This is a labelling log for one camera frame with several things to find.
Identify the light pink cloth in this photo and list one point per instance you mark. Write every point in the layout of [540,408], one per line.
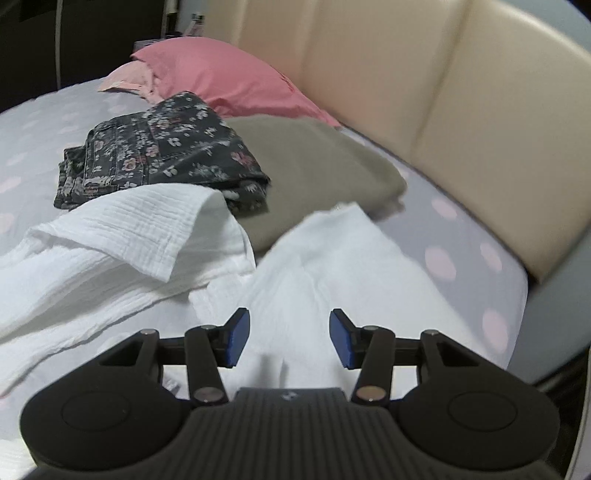
[127,78]

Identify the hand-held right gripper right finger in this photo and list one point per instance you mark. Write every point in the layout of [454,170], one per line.
[341,340]

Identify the dark cabinet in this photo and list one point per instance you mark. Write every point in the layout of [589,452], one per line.
[27,37]

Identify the dark floral folded pants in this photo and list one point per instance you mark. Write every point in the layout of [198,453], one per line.
[152,152]

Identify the olive folded garment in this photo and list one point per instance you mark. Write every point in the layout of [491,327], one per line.
[314,170]

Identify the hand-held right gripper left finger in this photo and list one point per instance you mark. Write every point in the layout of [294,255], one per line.
[239,339]

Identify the grey bed frame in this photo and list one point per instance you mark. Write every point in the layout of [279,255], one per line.
[558,323]

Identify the pink ruffled fabric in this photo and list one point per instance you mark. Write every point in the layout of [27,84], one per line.
[221,74]

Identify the beige padded headboard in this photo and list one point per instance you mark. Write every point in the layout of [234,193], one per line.
[415,69]

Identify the white crinkled garment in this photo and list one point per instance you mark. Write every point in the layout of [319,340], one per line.
[92,277]

